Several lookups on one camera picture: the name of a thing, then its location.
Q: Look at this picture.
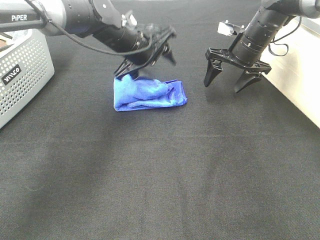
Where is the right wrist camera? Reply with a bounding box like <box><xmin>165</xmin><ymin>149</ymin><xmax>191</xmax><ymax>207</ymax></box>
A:
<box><xmin>217</xmin><ymin>20</ymin><xmax>246</xmax><ymax>36</ymax></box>

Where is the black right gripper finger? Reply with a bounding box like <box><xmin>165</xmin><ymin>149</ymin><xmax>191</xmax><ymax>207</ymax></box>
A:
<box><xmin>234</xmin><ymin>72</ymin><xmax>262</xmax><ymax>93</ymax></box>
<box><xmin>203</xmin><ymin>59</ymin><xmax>223</xmax><ymax>87</ymax></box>

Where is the white plastic storage box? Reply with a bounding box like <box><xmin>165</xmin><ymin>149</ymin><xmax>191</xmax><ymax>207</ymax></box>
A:
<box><xmin>260</xmin><ymin>18</ymin><xmax>320</xmax><ymax>126</ymax></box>

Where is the blue microfiber towel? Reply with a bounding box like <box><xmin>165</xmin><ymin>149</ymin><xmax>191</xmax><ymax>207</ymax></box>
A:
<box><xmin>113</xmin><ymin>74</ymin><xmax>188</xmax><ymax>112</ymax></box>

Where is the black table cloth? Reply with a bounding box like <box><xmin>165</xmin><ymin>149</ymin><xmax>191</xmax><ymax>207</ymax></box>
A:
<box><xmin>0</xmin><ymin>0</ymin><xmax>320</xmax><ymax>240</ymax></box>

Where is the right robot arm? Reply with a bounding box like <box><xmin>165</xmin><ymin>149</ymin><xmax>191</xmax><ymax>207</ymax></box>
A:
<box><xmin>203</xmin><ymin>0</ymin><xmax>320</xmax><ymax>93</ymax></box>

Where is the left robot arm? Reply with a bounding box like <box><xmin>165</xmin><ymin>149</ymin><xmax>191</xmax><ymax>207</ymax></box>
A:
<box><xmin>0</xmin><ymin>0</ymin><xmax>176</xmax><ymax>78</ymax></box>

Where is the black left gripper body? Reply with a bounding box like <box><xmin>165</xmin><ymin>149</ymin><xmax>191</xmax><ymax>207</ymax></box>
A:
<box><xmin>114</xmin><ymin>24</ymin><xmax>177</xmax><ymax>77</ymax></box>

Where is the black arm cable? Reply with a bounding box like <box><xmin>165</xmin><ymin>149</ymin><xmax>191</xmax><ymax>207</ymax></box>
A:
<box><xmin>267</xmin><ymin>16</ymin><xmax>302</xmax><ymax>57</ymax></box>

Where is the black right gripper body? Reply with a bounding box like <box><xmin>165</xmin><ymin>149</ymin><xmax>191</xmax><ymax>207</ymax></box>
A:
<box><xmin>205</xmin><ymin>33</ymin><xmax>272</xmax><ymax>74</ymax></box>

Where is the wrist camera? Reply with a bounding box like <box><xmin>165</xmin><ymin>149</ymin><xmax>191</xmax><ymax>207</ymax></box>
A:
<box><xmin>121</xmin><ymin>10</ymin><xmax>138</xmax><ymax>27</ymax></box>
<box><xmin>217</xmin><ymin>20</ymin><xmax>246</xmax><ymax>36</ymax></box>

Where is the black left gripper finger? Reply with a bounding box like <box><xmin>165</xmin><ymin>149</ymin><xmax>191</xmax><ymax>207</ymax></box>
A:
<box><xmin>129</xmin><ymin>69</ymin><xmax>140</xmax><ymax>80</ymax></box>
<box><xmin>162</xmin><ymin>44</ymin><xmax>177</xmax><ymax>66</ymax></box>

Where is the grey perforated laundry basket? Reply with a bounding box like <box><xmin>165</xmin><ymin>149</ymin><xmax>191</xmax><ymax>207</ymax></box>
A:
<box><xmin>0</xmin><ymin>29</ymin><xmax>55</xmax><ymax>127</ymax></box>

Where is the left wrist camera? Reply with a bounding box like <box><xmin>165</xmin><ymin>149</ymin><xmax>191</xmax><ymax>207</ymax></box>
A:
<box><xmin>121</xmin><ymin>10</ymin><xmax>138</xmax><ymax>27</ymax></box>

